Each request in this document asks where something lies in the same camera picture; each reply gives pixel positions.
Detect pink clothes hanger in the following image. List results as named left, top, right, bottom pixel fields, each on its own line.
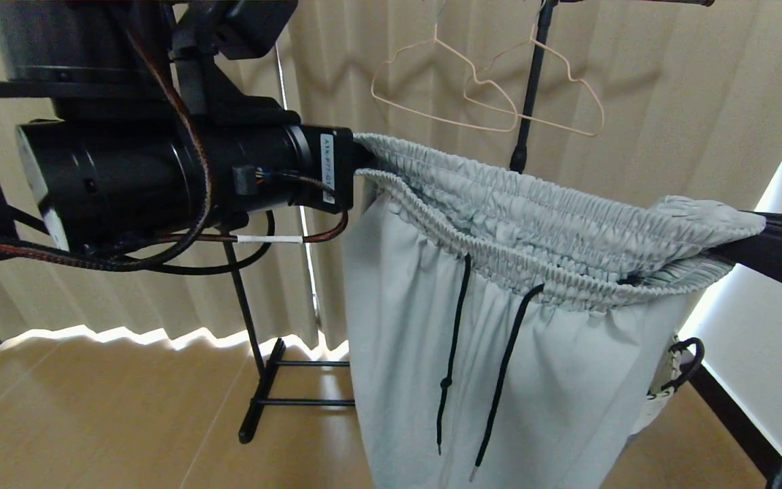
left=371, top=24, right=519, bottom=133
left=464, top=24, right=606, bottom=138

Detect black clothes rack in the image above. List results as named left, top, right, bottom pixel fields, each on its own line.
left=221, top=0, right=715, bottom=443

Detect pale grey shorts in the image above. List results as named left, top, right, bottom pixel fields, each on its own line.
left=342, top=132, right=766, bottom=489

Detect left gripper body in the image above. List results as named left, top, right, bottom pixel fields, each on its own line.
left=16, top=121, right=373, bottom=252

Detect white laundry basket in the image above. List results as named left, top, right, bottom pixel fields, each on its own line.
left=629, top=333, right=705, bottom=435

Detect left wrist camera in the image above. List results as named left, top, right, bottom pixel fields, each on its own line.
left=170, top=0, right=300, bottom=126

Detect beige curtain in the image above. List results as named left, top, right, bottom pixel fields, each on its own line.
left=0, top=0, right=782, bottom=350

